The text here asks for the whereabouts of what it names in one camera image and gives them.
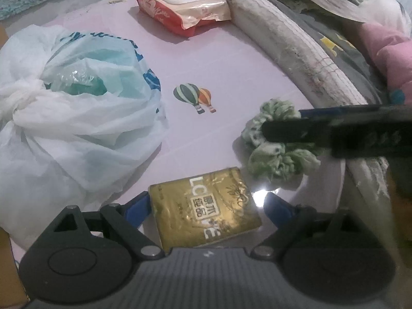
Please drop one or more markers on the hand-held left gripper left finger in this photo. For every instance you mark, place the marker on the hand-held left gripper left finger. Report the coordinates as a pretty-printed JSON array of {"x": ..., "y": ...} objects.
[{"x": 138, "y": 206}]

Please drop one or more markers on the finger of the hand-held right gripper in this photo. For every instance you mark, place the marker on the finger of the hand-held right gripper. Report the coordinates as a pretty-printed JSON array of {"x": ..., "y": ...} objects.
[
  {"x": 289, "y": 131},
  {"x": 338, "y": 112}
]

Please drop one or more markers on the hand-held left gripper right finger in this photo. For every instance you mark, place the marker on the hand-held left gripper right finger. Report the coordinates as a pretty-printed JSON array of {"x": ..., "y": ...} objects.
[{"x": 276, "y": 208}]

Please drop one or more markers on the green scrunchie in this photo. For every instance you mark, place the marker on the green scrunchie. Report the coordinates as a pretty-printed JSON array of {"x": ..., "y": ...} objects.
[{"x": 276, "y": 161}]

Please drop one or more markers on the gold tissue pack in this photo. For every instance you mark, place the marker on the gold tissue pack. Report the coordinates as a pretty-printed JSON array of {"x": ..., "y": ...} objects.
[{"x": 206, "y": 206}]

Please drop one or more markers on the white knotted plastic bag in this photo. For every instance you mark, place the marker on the white knotted plastic bag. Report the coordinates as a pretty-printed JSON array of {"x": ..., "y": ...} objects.
[{"x": 80, "y": 128}]

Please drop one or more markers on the brown cardboard box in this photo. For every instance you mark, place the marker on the brown cardboard box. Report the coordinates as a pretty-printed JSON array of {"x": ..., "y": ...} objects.
[{"x": 8, "y": 264}]

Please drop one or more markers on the grey blanket with yellow prints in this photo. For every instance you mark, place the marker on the grey blanket with yellow prints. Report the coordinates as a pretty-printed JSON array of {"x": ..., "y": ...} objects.
[{"x": 347, "y": 58}]

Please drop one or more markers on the pink fleece cloth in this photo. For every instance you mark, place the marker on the pink fleece cloth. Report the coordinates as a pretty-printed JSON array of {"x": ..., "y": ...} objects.
[{"x": 392, "y": 48}]

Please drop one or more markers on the white quilted blanket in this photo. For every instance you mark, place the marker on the white quilted blanket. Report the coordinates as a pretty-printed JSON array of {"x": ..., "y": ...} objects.
[{"x": 283, "y": 38}]

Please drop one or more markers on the red white wet wipes pack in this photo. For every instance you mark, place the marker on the red white wet wipes pack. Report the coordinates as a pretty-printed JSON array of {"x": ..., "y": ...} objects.
[{"x": 180, "y": 6}]

